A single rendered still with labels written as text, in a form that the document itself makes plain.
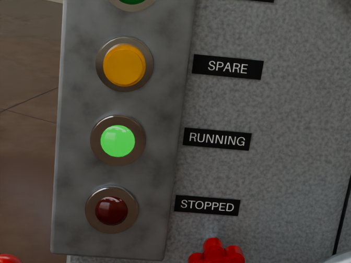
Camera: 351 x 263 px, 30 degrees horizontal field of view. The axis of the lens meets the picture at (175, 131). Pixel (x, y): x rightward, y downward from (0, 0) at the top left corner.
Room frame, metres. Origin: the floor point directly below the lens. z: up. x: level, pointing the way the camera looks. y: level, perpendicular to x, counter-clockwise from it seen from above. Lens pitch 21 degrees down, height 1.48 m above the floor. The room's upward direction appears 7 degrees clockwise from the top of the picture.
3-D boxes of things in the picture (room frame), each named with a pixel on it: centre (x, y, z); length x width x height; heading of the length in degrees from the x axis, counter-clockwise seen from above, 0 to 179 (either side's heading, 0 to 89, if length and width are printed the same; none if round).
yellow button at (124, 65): (0.39, 0.04, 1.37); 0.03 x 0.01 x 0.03; 95
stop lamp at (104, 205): (0.39, 0.04, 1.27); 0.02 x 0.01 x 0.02; 95
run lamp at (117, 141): (0.39, 0.04, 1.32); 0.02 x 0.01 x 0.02; 95
